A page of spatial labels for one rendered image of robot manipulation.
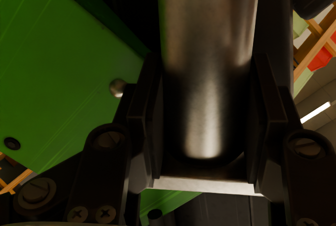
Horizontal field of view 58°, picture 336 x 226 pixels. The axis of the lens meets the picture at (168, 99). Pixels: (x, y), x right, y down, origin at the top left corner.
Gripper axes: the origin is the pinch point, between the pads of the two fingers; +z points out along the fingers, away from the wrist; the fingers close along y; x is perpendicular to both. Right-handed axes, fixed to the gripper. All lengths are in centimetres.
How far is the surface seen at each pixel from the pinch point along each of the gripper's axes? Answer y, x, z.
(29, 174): -308, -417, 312
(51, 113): -8.2, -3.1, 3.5
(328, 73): 347, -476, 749
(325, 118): 278, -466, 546
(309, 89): 305, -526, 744
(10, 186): -315, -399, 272
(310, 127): 250, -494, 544
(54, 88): -7.5, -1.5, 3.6
